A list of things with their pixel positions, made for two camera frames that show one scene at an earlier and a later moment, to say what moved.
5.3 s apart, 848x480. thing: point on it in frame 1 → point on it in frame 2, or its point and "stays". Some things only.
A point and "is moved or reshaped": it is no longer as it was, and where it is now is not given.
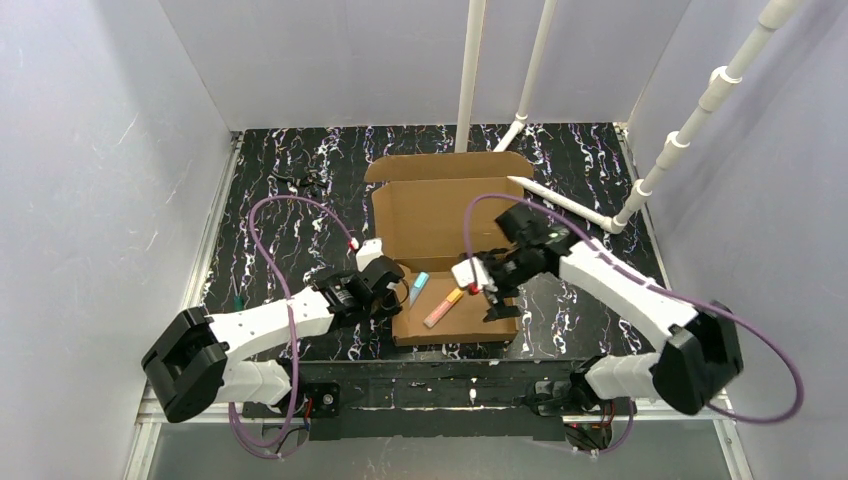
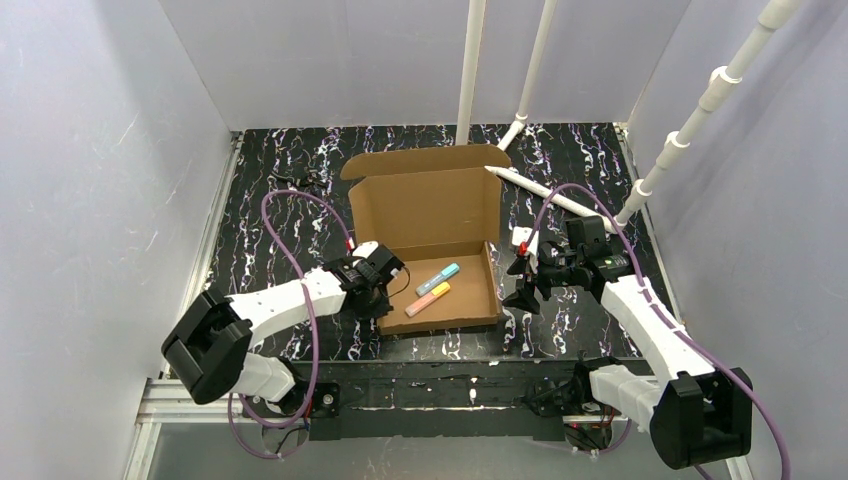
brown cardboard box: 430,209 is moved or reshaped
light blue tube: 418,286 → 439,279
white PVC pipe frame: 720,82 stays
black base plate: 449,399 stays
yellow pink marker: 443,307 → 440,291
